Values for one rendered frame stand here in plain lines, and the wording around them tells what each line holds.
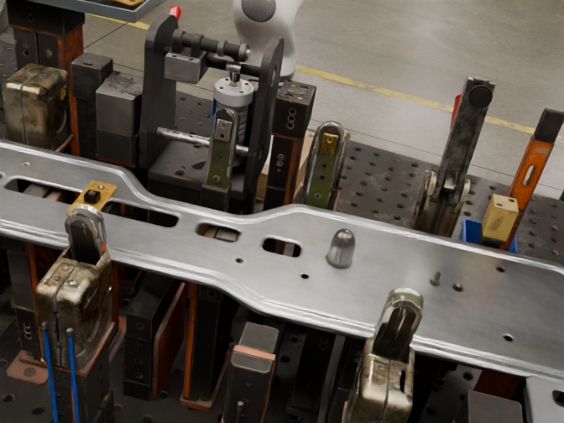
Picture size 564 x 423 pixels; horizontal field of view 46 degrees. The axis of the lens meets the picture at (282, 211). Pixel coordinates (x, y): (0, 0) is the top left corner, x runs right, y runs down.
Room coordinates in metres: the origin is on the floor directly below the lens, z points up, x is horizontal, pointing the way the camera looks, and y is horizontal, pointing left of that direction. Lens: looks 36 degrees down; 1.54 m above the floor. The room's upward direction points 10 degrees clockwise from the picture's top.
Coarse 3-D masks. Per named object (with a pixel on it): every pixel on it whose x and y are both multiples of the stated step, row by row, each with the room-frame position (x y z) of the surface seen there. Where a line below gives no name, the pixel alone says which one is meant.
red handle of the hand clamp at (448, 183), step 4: (460, 96) 0.90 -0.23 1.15; (456, 100) 0.90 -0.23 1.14; (456, 104) 0.90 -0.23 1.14; (456, 108) 0.89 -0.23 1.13; (452, 112) 0.89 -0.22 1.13; (452, 116) 0.88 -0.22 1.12; (452, 120) 0.87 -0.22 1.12; (448, 172) 0.80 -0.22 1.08; (452, 172) 0.80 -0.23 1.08; (456, 172) 0.80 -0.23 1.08; (448, 176) 0.79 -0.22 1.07; (452, 176) 0.80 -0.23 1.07; (444, 180) 0.79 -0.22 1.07; (448, 180) 0.79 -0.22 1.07; (452, 180) 0.79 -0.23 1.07; (444, 184) 0.79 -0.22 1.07; (448, 184) 0.78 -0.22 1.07; (452, 184) 0.79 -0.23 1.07; (456, 184) 0.79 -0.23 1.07; (444, 188) 0.78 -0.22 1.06; (448, 188) 0.78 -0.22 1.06; (452, 188) 0.78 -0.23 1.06
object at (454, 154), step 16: (480, 80) 0.81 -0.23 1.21; (464, 96) 0.80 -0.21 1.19; (480, 96) 0.78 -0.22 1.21; (464, 112) 0.81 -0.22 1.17; (480, 112) 0.80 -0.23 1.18; (464, 128) 0.80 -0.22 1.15; (480, 128) 0.79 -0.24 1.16; (448, 144) 0.79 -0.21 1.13; (464, 144) 0.80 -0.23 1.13; (448, 160) 0.79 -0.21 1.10; (464, 160) 0.79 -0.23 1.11; (464, 176) 0.78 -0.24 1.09
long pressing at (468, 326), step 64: (0, 192) 0.68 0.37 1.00; (128, 192) 0.73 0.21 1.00; (128, 256) 0.61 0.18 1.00; (192, 256) 0.62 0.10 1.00; (256, 256) 0.64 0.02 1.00; (320, 256) 0.66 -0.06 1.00; (384, 256) 0.69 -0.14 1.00; (448, 256) 0.71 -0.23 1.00; (512, 256) 0.73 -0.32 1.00; (320, 320) 0.55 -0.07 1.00; (448, 320) 0.59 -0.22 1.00; (512, 320) 0.60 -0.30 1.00
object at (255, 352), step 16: (256, 336) 0.52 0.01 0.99; (272, 336) 0.52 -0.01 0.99; (240, 352) 0.49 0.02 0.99; (256, 352) 0.49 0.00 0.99; (272, 352) 0.50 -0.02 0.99; (240, 368) 0.47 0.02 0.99; (256, 368) 0.47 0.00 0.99; (272, 368) 0.49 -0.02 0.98; (240, 384) 0.47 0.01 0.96; (256, 384) 0.47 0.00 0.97; (240, 400) 0.47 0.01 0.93; (256, 400) 0.47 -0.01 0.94; (224, 416) 0.47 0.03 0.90; (240, 416) 0.47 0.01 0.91; (256, 416) 0.47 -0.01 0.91
